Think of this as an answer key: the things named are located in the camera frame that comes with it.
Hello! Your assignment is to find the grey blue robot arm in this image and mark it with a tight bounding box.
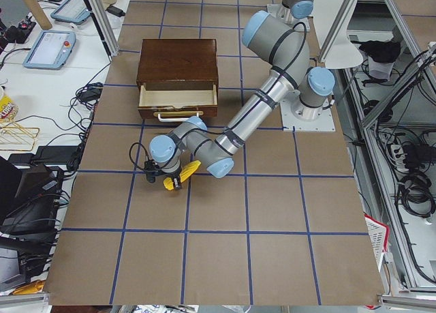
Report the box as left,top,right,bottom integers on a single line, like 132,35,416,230
282,0,313,19
144,10,335,190

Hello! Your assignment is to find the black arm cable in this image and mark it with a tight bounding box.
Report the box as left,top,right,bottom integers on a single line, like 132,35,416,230
128,141,151,173

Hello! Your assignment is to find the aluminium frame post right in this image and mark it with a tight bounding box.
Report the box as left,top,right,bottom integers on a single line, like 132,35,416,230
317,0,364,62

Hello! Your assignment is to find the black power adapter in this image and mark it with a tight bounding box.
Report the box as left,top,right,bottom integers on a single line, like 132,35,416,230
106,5,125,17

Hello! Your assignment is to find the yellow popcorn bag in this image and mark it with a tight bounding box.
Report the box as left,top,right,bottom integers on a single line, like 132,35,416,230
0,87,18,121

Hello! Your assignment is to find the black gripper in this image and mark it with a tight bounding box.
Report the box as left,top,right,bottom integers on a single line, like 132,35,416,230
161,165,182,190

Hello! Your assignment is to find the brown wooden drawer cabinet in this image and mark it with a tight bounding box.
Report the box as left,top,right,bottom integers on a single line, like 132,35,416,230
136,39,219,99

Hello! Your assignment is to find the blue teach pendant far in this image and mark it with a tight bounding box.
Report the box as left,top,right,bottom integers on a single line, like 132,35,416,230
50,0,90,25

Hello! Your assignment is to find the wooden drawer with white handle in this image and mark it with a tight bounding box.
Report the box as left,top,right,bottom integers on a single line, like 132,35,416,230
138,83,218,121

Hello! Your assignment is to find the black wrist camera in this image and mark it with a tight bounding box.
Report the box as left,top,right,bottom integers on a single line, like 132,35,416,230
144,159,161,183

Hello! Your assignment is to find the black cloth on bin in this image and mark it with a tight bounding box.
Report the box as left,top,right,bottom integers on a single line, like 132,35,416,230
359,40,401,63

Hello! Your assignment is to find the white red plastic basket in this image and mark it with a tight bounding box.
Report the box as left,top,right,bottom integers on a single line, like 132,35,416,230
364,214,389,271

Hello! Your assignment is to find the blue teach pendant near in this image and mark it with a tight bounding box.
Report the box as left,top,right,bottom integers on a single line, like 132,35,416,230
22,31,76,70

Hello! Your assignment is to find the yellow toy corn cob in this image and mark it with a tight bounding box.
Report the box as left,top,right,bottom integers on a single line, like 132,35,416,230
163,160,201,190

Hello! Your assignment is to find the aluminium frame post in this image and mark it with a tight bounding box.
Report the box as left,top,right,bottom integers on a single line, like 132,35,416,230
317,0,364,62
83,0,119,57

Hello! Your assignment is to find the white plastic chair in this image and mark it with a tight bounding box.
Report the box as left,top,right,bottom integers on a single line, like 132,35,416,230
311,0,364,70

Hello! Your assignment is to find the blue teach pendant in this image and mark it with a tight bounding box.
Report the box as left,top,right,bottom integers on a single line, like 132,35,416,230
22,31,76,70
50,0,90,25

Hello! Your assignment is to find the cardboard tube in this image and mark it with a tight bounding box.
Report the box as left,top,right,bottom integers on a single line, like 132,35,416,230
22,0,52,30

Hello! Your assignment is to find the gold wire rack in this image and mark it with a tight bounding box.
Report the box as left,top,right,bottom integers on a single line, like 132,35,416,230
1,121,40,151

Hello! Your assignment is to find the aluminium frame post left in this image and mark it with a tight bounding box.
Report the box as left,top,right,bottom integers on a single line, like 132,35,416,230
83,0,119,57

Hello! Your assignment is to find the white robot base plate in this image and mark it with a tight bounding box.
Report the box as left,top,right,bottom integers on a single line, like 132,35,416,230
280,96,335,132

